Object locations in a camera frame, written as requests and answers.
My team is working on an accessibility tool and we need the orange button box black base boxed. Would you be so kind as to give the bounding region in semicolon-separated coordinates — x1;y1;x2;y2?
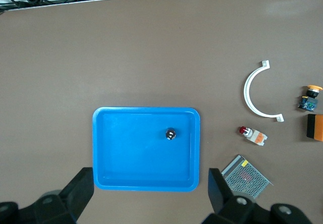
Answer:
306;114;323;142

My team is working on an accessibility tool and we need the white curved plastic bracket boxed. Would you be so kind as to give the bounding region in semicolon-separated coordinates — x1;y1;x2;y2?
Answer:
243;60;285;123

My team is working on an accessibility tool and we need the blue plastic tray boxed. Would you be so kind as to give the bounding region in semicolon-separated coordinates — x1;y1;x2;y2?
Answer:
92;106;201;192

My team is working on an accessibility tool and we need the perforated metal power supply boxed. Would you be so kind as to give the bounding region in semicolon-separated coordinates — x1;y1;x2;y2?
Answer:
221;154;274;199

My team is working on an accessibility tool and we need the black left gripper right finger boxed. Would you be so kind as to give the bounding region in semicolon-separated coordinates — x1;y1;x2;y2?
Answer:
201;167;313;224

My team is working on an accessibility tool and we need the yellow mushroom button switch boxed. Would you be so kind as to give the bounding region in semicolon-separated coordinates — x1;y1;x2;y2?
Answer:
295;84;323;113

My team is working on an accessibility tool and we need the red push button switch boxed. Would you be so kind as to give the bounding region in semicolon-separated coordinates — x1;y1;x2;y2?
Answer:
238;126;268;147

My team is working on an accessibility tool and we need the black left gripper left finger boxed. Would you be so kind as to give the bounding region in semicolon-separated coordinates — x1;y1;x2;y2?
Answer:
0;167;95;224

